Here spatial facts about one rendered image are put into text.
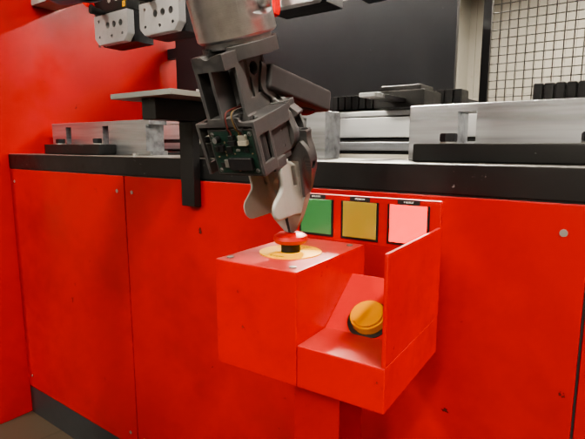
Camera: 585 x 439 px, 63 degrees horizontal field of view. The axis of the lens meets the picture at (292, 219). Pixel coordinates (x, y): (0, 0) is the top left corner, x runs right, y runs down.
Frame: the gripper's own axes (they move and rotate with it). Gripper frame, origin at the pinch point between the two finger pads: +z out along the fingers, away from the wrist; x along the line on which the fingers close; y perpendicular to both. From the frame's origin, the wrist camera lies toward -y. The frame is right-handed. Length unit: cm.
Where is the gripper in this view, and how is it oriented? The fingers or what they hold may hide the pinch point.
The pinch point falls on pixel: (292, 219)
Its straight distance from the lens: 54.5
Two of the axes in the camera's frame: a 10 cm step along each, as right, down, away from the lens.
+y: -5.1, 4.7, -7.2
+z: 2.0, 8.8, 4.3
